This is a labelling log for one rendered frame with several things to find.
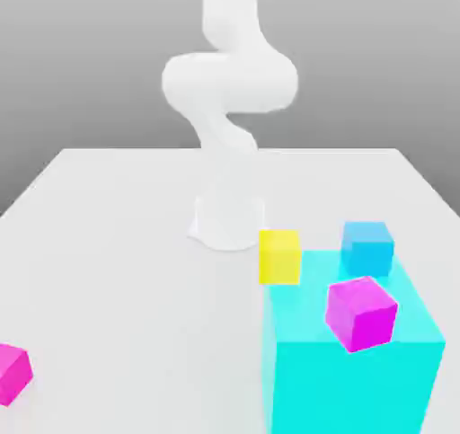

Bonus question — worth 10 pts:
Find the small yellow cube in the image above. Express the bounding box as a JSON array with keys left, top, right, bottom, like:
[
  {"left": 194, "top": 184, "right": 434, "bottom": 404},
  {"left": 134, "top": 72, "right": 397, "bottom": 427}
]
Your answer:
[{"left": 258, "top": 229, "right": 302, "bottom": 286}]

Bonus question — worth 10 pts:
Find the small blue cube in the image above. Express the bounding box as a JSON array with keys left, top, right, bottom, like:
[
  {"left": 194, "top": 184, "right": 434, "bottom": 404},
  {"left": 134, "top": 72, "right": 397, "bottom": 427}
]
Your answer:
[{"left": 340, "top": 220, "right": 395, "bottom": 279}]

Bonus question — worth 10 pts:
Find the small magenta cube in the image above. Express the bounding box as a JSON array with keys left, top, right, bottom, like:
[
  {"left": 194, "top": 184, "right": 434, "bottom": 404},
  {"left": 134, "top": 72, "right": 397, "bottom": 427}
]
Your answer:
[{"left": 324, "top": 275, "right": 399, "bottom": 355}]

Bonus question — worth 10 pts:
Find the small pink cube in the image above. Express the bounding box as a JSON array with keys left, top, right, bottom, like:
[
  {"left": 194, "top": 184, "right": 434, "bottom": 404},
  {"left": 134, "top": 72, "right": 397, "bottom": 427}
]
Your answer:
[{"left": 0, "top": 342, "right": 34, "bottom": 408}]

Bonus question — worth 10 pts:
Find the large cyan box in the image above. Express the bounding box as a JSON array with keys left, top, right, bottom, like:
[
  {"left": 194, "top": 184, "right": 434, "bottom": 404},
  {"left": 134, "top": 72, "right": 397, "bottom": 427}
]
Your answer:
[{"left": 262, "top": 249, "right": 447, "bottom": 434}]

